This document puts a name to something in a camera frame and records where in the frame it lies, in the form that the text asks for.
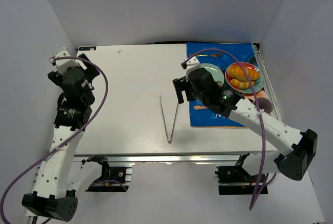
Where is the blue table label sticker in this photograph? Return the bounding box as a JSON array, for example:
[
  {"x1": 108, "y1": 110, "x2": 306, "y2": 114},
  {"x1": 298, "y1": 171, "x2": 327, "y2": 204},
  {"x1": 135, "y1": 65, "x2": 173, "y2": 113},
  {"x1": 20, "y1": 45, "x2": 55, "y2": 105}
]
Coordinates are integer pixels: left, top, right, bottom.
[{"x1": 78, "y1": 46, "x2": 97, "y2": 51}]

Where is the gold fork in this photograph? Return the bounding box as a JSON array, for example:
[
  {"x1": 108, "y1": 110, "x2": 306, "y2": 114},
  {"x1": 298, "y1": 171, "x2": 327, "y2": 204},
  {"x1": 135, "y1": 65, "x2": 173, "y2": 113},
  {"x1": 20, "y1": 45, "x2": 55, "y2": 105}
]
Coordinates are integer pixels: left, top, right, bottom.
[{"x1": 198, "y1": 53, "x2": 224, "y2": 58}]

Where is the blue Mickey placemat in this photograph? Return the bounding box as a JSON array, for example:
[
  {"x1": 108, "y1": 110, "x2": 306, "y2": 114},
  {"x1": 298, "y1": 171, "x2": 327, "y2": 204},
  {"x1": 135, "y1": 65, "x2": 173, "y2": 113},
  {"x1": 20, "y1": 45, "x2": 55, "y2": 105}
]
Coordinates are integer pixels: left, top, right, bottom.
[{"x1": 186, "y1": 42, "x2": 260, "y2": 128}]

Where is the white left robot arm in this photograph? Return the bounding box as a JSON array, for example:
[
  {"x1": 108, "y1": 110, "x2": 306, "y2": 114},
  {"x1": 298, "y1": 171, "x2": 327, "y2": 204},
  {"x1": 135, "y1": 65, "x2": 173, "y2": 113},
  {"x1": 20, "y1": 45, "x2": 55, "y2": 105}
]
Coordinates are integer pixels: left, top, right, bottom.
[{"x1": 22, "y1": 49, "x2": 110, "y2": 222}]

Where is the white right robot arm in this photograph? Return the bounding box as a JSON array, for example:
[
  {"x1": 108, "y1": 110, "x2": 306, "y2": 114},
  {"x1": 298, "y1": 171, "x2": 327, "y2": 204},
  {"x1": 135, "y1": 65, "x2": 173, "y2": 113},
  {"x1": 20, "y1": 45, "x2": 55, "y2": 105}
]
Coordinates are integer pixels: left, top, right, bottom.
[{"x1": 173, "y1": 68, "x2": 318, "y2": 181}]

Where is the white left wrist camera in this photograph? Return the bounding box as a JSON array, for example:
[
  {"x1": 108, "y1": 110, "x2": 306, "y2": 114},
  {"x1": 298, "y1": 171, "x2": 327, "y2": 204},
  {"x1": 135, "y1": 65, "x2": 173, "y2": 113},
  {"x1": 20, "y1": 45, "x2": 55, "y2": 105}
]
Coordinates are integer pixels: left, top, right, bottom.
[{"x1": 49, "y1": 47, "x2": 79, "y2": 74}]

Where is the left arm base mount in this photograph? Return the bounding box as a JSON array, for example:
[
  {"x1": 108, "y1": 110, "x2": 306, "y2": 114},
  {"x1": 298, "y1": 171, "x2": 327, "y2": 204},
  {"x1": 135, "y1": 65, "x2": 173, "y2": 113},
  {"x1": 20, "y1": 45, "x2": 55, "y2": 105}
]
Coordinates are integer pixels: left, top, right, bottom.
[{"x1": 80, "y1": 156, "x2": 129, "y2": 193}]

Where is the purple mug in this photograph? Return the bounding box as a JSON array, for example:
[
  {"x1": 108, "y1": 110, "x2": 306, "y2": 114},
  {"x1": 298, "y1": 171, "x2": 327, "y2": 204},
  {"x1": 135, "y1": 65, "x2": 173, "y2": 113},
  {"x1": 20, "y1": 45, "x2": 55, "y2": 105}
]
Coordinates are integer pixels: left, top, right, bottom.
[{"x1": 258, "y1": 97, "x2": 274, "y2": 114}]

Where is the red and teal plate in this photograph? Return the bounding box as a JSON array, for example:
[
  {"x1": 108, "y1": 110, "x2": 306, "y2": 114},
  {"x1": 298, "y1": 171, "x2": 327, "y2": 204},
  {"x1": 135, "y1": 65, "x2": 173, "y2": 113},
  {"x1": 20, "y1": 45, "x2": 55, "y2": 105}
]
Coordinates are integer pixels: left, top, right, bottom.
[{"x1": 225, "y1": 62, "x2": 264, "y2": 94}]

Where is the gold handled knife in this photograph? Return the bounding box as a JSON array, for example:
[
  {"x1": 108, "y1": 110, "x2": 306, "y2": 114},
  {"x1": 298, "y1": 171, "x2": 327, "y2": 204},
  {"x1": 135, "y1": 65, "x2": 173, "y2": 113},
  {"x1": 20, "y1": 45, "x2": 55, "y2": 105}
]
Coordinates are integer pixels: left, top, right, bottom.
[{"x1": 193, "y1": 105, "x2": 208, "y2": 110}]

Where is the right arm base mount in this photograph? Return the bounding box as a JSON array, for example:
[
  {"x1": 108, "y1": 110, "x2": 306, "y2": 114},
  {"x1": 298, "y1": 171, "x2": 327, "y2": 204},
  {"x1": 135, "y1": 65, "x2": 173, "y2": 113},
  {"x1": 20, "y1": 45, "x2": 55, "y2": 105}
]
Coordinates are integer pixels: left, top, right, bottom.
[{"x1": 215, "y1": 153, "x2": 258, "y2": 195}]

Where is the green floral plate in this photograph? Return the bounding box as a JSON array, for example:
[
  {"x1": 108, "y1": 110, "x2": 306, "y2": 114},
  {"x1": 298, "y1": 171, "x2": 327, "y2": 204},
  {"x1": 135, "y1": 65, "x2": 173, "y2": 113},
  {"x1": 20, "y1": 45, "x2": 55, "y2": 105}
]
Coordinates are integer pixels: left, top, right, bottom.
[{"x1": 201, "y1": 63, "x2": 225, "y2": 87}]

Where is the bread roll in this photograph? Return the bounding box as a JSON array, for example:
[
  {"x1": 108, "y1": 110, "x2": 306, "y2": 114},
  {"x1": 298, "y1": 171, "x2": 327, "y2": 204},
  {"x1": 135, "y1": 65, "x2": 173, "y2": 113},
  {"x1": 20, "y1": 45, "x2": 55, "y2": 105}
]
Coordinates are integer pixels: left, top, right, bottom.
[
  {"x1": 230, "y1": 79, "x2": 255, "y2": 90},
  {"x1": 227, "y1": 65, "x2": 261, "y2": 81}
]

